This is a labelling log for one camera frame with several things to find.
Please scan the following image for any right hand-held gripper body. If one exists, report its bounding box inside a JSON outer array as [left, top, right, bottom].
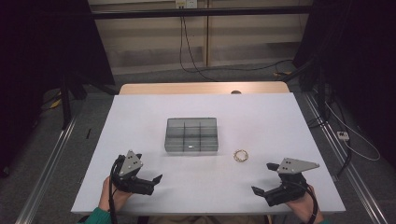
[[264, 158, 320, 207]]

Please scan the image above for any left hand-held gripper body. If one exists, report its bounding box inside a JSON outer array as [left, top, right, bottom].
[[110, 149, 155, 197]]

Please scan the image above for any clear plastic compartment box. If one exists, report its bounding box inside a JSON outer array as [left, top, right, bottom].
[[163, 117, 219, 154]]

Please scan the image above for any person's right hand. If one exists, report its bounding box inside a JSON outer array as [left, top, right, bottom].
[[286, 186, 325, 224]]

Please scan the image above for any person's left hand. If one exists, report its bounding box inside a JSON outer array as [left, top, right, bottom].
[[98, 175, 134, 213]]

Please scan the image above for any white table cover sheet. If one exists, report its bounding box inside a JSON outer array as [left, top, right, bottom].
[[70, 92, 347, 217]]

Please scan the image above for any wooden table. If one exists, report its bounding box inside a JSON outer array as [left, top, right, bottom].
[[119, 81, 290, 96]]

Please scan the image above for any black metal stand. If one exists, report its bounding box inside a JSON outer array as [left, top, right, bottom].
[[279, 58, 332, 123], [58, 72, 120, 131]]

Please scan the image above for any dark curtain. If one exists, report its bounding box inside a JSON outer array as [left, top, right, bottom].
[[0, 0, 117, 179], [292, 0, 396, 161]]

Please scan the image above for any black horizontal metal bar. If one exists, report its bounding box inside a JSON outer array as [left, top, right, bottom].
[[90, 5, 313, 21]]

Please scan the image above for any right hand-held gripper black cable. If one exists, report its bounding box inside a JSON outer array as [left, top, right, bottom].
[[291, 181, 319, 224]]

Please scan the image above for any hand-held gripper black cable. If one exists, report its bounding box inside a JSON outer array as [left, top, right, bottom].
[[107, 154, 126, 224], [291, 181, 319, 224]]

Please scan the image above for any left hand-held gripper black cable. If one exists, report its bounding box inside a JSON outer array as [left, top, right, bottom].
[[107, 154, 126, 224]]

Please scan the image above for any aluminium floor rail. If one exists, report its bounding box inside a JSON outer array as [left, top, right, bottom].
[[14, 114, 79, 224], [303, 92, 389, 224]]

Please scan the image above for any black floor cable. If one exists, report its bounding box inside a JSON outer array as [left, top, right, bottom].
[[335, 102, 355, 179]]

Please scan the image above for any white floor cable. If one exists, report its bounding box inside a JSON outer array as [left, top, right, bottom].
[[324, 100, 382, 162]]

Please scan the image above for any black hanging wall cable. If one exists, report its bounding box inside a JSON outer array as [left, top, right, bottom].
[[178, 16, 219, 83], [182, 16, 294, 75]]

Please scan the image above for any white wall socket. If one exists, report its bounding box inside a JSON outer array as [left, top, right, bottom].
[[175, 0, 199, 9]]

